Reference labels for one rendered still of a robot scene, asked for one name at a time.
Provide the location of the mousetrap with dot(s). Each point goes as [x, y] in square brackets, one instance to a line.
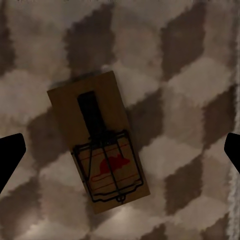
[95, 125]

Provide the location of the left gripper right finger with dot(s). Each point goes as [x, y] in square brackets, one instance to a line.
[232, 149]

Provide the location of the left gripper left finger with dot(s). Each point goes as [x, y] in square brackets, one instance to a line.
[12, 149]

